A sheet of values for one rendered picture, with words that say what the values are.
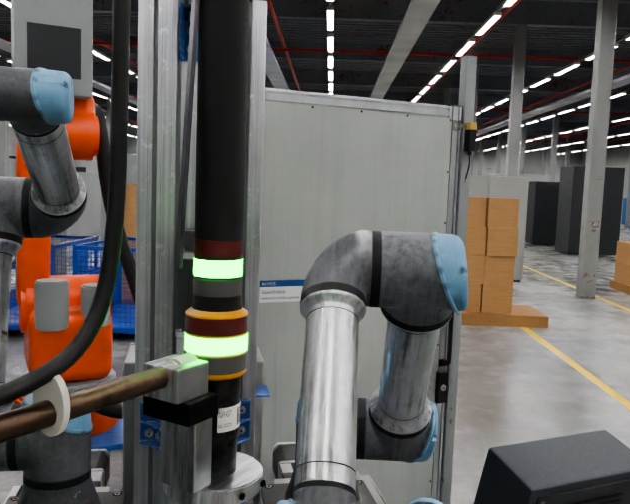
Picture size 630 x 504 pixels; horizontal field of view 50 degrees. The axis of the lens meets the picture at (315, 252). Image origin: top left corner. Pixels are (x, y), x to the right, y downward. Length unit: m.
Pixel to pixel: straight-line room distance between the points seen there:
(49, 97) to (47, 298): 3.35
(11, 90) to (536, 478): 0.94
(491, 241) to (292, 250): 6.34
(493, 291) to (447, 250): 7.77
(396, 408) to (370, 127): 1.51
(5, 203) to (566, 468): 1.07
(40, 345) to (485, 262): 5.79
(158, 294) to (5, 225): 0.31
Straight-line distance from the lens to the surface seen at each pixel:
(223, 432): 0.48
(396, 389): 1.18
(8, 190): 1.36
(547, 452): 1.20
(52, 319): 4.33
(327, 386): 0.87
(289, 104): 2.42
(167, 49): 1.39
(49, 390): 0.38
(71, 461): 1.30
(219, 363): 0.46
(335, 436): 0.84
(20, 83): 1.02
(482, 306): 8.75
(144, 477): 1.50
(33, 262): 4.62
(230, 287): 0.45
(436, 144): 2.70
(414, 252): 0.97
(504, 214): 8.64
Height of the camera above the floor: 1.67
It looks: 6 degrees down
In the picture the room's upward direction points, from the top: 2 degrees clockwise
